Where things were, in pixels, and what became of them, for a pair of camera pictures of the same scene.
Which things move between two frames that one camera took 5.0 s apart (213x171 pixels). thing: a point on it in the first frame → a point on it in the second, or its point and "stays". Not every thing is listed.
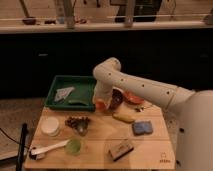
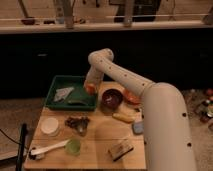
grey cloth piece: [62, 93] stays
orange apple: [100, 105] → [90, 89]
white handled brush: [40, 153] stays
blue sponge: [141, 128] stays
